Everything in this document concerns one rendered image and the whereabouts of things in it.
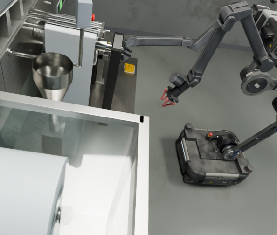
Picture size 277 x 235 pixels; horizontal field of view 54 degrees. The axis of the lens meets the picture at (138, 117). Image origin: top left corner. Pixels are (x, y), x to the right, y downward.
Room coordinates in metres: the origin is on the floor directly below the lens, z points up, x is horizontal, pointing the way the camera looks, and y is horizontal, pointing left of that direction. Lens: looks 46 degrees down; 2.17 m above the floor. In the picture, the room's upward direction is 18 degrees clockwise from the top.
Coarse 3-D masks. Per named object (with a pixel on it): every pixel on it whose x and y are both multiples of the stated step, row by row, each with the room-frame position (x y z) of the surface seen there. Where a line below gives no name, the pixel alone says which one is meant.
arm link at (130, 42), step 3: (126, 42) 1.53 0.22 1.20; (129, 42) 1.54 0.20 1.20; (132, 42) 1.54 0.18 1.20; (126, 45) 1.53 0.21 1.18; (129, 45) 1.53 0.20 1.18; (126, 51) 1.53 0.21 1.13; (123, 54) 1.51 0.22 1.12; (129, 54) 1.53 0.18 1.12; (123, 57) 1.50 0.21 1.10; (126, 57) 1.51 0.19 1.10; (129, 57) 1.53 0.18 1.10
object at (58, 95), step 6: (48, 66) 0.79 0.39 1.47; (54, 66) 0.80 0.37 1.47; (42, 72) 0.76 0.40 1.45; (48, 72) 0.78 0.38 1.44; (54, 72) 0.79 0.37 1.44; (60, 72) 0.79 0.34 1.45; (66, 72) 0.79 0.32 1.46; (36, 84) 0.68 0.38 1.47; (42, 90) 0.67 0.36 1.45; (48, 90) 0.67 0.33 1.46; (54, 90) 0.67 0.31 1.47; (60, 90) 0.69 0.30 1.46; (66, 90) 0.72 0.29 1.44; (42, 96) 0.70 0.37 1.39; (48, 96) 0.68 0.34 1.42; (54, 96) 0.68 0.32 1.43; (60, 96) 0.70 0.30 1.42
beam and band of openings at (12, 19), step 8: (24, 0) 1.19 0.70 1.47; (32, 0) 1.21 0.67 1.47; (16, 8) 1.04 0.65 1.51; (24, 8) 1.14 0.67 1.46; (8, 16) 0.91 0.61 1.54; (16, 16) 1.04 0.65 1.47; (24, 16) 1.08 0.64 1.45; (0, 24) 0.89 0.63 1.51; (8, 24) 0.90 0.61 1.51; (16, 24) 1.00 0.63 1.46; (0, 32) 0.89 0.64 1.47; (8, 32) 0.89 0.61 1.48; (0, 40) 0.86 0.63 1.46; (8, 40) 0.88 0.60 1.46; (0, 48) 0.81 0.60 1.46
